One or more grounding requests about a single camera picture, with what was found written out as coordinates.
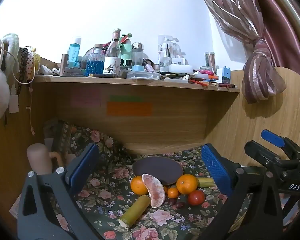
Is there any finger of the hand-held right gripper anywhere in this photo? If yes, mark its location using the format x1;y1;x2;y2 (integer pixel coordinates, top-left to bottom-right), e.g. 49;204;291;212
261;129;300;155
244;141;284;167

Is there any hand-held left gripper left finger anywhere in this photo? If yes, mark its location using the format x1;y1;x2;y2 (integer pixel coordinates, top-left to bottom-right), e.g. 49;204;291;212
17;142;100;240

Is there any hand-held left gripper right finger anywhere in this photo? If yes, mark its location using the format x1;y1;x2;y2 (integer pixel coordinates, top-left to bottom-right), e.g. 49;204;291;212
201;144;283;240

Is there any short green sugarcane piece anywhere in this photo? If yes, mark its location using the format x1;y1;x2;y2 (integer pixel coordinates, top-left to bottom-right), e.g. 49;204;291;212
196;177;215;188

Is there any large orange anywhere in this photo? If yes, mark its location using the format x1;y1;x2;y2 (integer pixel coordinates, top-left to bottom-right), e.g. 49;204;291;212
176;174;198;195
130;176;150;195

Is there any red apple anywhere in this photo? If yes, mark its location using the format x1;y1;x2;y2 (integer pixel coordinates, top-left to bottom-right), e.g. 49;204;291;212
188;190;205;206

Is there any small mandarin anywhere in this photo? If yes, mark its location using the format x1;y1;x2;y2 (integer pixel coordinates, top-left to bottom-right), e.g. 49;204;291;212
167;187;179;199

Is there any dark brown plate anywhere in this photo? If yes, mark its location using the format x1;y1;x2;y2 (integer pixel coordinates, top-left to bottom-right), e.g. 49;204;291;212
132;157;184;186

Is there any peeled pomelo segment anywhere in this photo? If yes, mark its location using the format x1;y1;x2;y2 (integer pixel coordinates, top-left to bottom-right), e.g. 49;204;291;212
142;173;166;208

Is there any yellow sugarcane piece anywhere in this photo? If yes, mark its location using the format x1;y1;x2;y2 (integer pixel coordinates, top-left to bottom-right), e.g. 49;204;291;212
118;195;151;229

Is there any dark green floral cloth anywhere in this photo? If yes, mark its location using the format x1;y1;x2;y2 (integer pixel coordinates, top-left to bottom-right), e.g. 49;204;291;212
44;120;255;240

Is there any pink sticky note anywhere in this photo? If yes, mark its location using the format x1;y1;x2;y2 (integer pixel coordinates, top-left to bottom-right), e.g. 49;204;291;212
70;90;102;107

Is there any orange sticky note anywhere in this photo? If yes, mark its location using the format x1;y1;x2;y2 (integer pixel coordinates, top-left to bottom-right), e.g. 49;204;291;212
107;102;153;117

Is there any blue pencil sharpener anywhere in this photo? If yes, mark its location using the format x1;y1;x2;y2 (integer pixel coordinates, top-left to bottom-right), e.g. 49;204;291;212
217;66;231;84

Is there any green sticky note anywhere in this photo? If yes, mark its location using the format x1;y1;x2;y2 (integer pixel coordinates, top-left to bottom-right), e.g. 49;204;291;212
109;95;142;102

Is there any white charger plug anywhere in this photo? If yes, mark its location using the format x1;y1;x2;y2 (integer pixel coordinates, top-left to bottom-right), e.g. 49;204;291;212
9;95;19;113

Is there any glitter jar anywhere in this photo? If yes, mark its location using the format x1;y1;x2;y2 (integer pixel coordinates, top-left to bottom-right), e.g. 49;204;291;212
205;52;216;67

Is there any blue glass diffuser bottle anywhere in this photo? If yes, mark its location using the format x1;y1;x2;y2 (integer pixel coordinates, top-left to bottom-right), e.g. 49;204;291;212
86;44;105;77

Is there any white flat box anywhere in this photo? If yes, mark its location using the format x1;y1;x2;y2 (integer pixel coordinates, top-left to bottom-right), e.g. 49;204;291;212
169;64;193;73

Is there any clear plastic box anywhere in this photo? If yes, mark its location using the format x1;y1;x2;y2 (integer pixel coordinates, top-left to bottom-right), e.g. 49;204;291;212
126;71;162;81

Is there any striped mauve curtain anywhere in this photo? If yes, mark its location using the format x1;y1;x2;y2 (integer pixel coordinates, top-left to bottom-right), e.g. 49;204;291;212
194;0;300;104

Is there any wine bottle with white label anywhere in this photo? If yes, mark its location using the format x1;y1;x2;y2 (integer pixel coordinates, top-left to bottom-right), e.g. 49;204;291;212
104;29;122;77

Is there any polka dot headband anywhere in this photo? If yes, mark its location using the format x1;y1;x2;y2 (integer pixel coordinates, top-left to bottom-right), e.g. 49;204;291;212
25;54;36;80

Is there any tall blue liquid bottle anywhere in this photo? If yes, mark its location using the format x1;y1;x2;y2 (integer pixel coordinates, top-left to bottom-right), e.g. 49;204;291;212
67;37;82;68

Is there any black lace headband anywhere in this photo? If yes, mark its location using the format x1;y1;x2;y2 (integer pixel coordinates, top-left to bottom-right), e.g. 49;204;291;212
18;47;32;94

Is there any mint green bottle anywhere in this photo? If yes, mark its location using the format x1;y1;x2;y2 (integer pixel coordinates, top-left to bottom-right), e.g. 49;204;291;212
120;33;133;67

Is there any white hanging package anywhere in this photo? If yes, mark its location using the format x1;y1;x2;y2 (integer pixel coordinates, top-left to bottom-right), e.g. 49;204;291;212
158;35;182;72

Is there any clear bottle with silver cap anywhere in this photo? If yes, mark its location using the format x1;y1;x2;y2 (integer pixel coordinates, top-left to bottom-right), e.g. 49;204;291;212
131;42;143;67

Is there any white fuzzy headband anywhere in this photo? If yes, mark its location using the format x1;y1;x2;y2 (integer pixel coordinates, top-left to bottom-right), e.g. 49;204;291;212
0;33;20;75

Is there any white cable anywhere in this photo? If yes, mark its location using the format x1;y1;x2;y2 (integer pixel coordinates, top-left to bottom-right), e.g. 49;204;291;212
0;38;35;84

